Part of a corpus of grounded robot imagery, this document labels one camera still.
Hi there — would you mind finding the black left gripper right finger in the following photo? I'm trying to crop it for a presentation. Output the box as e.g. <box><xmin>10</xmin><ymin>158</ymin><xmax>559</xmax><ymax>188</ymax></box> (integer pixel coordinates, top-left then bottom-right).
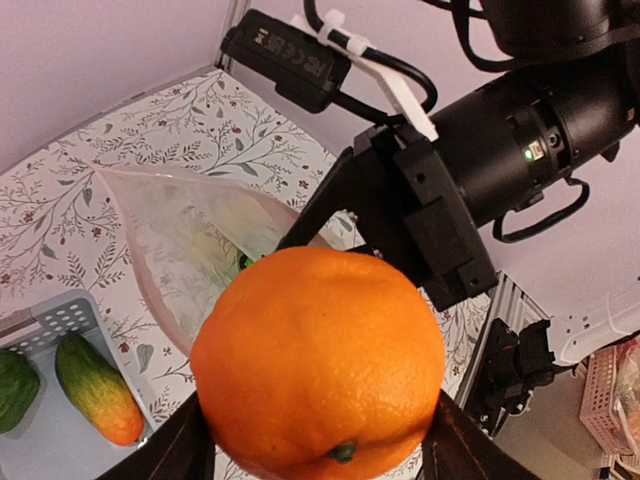
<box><xmin>422</xmin><ymin>391</ymin><xmax>538</xmax><ymax>480</ymax></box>

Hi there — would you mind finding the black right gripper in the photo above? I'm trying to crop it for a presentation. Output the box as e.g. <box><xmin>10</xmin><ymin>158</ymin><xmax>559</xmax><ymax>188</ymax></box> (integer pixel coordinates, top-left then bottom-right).
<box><xmin>277</xmin><ymin>127</ymin><xmax>498</xmax><ymax>311</ymax></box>

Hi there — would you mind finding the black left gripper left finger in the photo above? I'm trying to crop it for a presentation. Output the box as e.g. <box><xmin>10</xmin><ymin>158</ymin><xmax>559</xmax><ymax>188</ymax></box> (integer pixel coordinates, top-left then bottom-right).
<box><xmin>102</xmin><ymin>393</ymin><xmax>215</xmax><ymax>480</ymax></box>

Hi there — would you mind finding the green toy watermelon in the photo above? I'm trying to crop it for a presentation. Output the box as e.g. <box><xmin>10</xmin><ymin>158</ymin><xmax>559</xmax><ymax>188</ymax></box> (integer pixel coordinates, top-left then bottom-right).
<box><xmin>236</xmin><ymin>251</ymin><xmax>254</xmax><ymax>271</ymax></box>

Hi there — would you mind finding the orange toy orange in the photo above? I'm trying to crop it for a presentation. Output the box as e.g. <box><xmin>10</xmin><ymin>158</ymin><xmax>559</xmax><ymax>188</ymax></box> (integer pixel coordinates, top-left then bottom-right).
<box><xmin>190</xmin><ymin>247</ymin><xmax>446</xmax><ymax>479</ymax></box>

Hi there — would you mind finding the clear zip top bag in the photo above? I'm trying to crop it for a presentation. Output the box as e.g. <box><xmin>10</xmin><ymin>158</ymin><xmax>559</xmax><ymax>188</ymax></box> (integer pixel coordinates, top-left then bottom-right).
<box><xmin>95</xmin><ymin>165</ymin><xmax>297</xmax><ymax>355</ymax></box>

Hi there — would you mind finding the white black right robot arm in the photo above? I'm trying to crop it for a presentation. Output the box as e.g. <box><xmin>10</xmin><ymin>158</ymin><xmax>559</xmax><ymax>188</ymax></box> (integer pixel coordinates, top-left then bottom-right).
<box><xmin>281</xmin><ymin>1</ymin><xmax>639</xmax><ymax>479</ymax></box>

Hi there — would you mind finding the green orange toy mango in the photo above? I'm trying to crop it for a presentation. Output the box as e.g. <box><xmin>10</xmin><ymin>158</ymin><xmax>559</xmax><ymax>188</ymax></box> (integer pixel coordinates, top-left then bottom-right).
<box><xmin>55</xmin><ymin>333</ymin><xmax>145</xmax><ymax>447</ymax></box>

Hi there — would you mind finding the blue perforated plastic basket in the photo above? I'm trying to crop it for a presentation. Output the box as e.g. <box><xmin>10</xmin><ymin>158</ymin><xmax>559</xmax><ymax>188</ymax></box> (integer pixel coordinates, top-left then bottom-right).
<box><xmin>1</xmin><ymin>289</ymin><xmax>156</xmax><ymax>479</ymax></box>

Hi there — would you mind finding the pink plastic basket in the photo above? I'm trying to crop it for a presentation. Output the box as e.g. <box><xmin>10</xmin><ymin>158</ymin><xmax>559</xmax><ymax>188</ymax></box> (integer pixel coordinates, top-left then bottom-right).
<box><xmin>579</xmin><ymin>346</ymin><xmax>639</xmax><ymax>455</ymax></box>

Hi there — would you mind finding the green toy pepper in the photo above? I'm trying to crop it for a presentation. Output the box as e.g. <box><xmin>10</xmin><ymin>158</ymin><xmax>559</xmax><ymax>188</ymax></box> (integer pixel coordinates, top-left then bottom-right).
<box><xmin>1</xmin><ymin>350</ymin><xmax>41</xmax><ymax>434</ymax></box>

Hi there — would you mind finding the floral patterned table mat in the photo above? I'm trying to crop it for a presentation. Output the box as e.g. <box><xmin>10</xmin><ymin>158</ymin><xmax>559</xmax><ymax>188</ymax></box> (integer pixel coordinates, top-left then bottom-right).
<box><xmin>0</xmin><ymin>68</ymin><xmax>494</xmax><ymax>480</ymax></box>

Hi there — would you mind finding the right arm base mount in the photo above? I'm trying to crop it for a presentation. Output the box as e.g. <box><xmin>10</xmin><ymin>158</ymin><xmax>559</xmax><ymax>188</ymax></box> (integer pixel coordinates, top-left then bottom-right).
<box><xmin>465</xmin><ymin>318</ymin><xmax>555</xmax><ymax>437</ymax></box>

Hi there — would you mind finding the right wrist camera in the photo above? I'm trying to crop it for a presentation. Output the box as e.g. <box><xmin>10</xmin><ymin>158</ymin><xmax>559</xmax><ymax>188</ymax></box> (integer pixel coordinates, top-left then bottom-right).
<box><xmin>221</xmin><ymin>9</ymin><xmax>351</xmax><ymax>114</ymax></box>

